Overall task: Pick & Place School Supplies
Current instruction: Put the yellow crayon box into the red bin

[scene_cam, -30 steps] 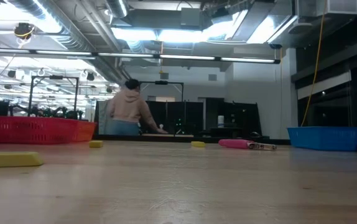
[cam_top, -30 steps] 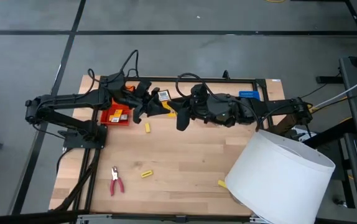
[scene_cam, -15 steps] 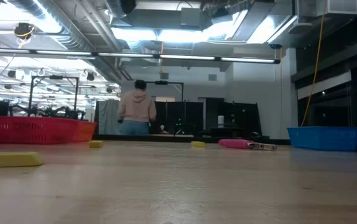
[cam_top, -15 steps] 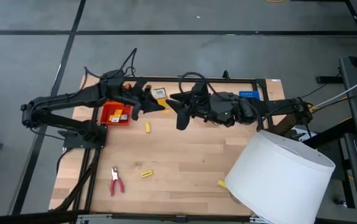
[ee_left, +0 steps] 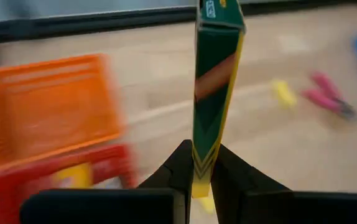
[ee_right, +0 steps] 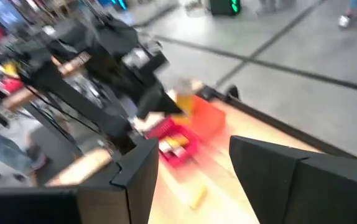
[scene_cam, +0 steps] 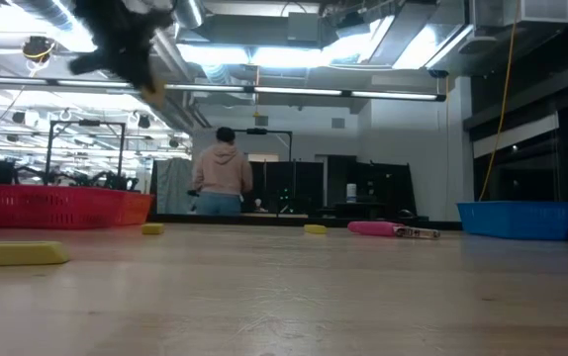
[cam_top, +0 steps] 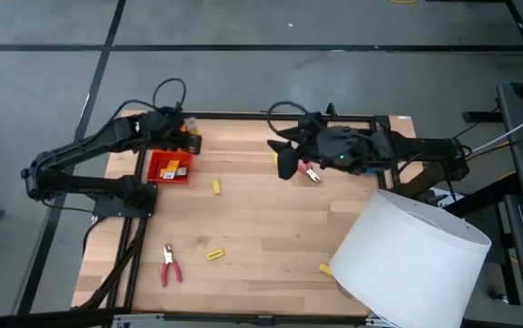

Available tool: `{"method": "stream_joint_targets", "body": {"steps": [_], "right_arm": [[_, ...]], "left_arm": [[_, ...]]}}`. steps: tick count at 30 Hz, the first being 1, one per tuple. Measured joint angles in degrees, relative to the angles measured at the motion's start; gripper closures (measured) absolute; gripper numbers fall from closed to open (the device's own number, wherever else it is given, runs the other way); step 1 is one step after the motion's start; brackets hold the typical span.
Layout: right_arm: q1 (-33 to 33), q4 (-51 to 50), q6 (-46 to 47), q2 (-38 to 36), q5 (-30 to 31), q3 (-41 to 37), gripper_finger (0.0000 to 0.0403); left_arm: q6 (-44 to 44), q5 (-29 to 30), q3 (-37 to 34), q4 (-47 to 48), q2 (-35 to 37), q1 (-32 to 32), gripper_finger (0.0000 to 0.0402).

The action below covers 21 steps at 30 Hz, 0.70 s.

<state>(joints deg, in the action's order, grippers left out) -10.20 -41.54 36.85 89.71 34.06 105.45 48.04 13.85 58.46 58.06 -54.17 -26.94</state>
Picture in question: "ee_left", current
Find green yellow crayon box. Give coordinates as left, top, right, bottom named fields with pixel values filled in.
left=191, top=0, right=247, bottom=215

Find red plastic basket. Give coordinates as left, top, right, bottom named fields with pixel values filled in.
left=0, top=143, right=139, bottom=224

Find orange plastic basket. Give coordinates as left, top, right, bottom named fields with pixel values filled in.
left=0, top=53, right=124, bottom=170

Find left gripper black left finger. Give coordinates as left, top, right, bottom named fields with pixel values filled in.
left=19, top=139, right=195, bottom=224

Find pink-handled pliers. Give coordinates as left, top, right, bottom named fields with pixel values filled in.
left=301, top=70, right=357, bottom=121

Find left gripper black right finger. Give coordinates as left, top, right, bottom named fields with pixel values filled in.
left=211, top=144, right=357, bottom=224

